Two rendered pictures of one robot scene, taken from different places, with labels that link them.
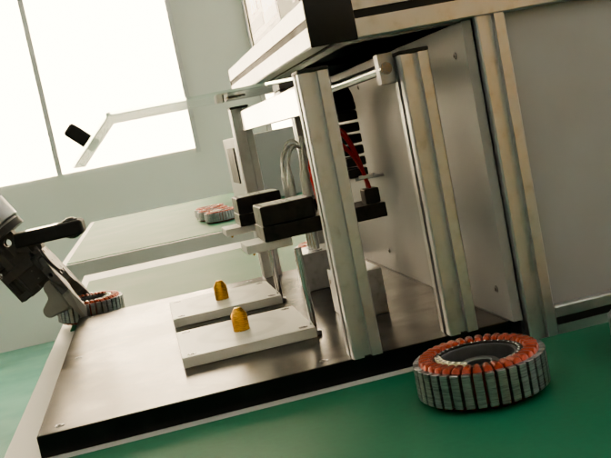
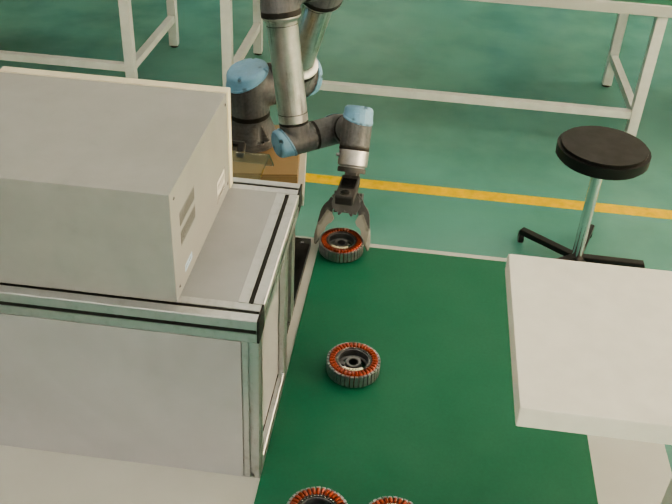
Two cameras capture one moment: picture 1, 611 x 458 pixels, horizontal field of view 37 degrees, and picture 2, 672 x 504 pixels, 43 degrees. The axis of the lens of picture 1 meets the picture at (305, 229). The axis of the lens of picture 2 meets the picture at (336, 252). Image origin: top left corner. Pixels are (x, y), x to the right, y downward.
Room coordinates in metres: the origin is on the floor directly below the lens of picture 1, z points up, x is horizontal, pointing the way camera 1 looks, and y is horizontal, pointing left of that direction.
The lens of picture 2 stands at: (1.96, -1.33, 1.97)
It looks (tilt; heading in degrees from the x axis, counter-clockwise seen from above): 35 degrees down; 105
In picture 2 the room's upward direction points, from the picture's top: 3 degrees clockwise
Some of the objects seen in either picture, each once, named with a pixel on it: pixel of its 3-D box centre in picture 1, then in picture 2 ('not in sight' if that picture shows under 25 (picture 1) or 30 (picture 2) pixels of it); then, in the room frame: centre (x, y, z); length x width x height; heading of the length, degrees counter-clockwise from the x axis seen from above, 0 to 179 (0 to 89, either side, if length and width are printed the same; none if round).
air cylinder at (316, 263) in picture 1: (316, 265); not in sight; (1.31, -0.01, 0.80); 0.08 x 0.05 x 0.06; 10
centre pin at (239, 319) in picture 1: (239, 318); not in sight; (1.05, 0.10, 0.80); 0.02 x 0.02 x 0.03
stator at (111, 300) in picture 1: (90, 307); (341, 244); (1.52, 0.38, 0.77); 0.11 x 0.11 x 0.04
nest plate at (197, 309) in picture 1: (223, 303); not in sight; (1.28, 0.14, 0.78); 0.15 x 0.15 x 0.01; 10
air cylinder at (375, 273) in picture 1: (356, 289); not in sight; (1.07, -0.05, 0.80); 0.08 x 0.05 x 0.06; 10
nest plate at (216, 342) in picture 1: (243, 334); not in sight; (1.05, 0.10, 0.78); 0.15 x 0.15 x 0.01; 10
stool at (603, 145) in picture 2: not in sight; (594, 210); (2.20, 1.66, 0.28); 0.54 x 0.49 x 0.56; 100
